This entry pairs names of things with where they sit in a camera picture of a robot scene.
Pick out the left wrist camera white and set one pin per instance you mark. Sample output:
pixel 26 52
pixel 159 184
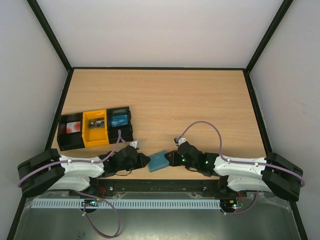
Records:
pixel 135 144

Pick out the blue card in tray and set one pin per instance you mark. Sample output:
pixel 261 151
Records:
pixel 119 120

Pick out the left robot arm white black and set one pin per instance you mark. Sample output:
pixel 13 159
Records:
pixel 49 170

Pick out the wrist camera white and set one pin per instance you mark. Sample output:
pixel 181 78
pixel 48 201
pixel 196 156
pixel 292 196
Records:
pixel 179 140
pixel 135 144

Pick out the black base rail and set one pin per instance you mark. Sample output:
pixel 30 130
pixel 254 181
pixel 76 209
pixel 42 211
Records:
pixel 206 188

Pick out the light blue slotted cable duct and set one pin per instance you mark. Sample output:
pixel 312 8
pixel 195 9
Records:
pixel 184 204

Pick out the yellow tray middle compartment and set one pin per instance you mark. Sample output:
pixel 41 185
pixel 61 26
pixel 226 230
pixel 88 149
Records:
pixel 98 136

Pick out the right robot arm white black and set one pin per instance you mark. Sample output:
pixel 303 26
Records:
pixel 273 173

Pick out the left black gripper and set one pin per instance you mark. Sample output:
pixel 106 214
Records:
pixel 141 164

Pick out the black aluminium frame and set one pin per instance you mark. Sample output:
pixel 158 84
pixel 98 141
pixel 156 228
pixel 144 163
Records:
pixel 281 12

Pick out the black tray right compartment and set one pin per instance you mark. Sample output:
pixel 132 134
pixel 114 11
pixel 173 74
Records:
pixel 126 131

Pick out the teal leather card holder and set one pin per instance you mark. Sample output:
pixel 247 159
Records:
pixel 158 161

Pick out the red white card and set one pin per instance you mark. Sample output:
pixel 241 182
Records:
pixel 73 127

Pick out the black tray compartment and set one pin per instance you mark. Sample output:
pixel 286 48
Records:
pixel 71 141
pixel 126 131

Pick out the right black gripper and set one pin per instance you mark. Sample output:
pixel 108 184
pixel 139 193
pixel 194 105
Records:
pixel 174 158

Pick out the black VIP card in tray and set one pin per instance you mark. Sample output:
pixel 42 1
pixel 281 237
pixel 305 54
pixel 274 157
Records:
pixel 96 123

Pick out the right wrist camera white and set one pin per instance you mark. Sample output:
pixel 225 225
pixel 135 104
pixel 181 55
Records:
pixel 179 140

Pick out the black tray left compartment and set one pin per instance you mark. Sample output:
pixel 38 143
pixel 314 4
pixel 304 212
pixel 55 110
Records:
pixel 71 141

